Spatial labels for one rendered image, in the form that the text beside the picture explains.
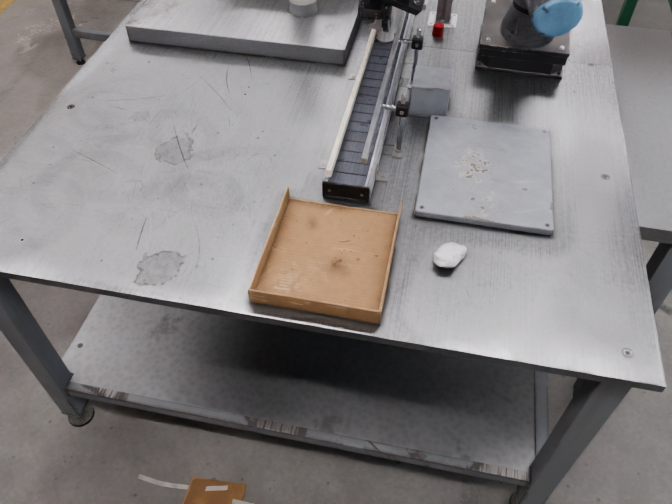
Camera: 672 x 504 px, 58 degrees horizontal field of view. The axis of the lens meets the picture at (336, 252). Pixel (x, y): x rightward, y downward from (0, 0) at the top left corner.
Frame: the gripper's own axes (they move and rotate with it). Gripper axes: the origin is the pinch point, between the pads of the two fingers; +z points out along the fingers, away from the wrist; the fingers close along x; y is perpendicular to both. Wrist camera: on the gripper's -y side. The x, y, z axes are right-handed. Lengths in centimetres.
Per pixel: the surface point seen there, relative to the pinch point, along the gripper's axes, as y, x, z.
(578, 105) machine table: -54, 14, 4
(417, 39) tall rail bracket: -8.9, 7.2, -8.3
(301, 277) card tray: 5, 77, -33
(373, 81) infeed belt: 1.0, 18.4, -4.4
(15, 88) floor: 199, -15, 116
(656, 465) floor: -98, 106, 47
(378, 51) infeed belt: 2.1, 5.4, 3.0
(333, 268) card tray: -1, 74, -31
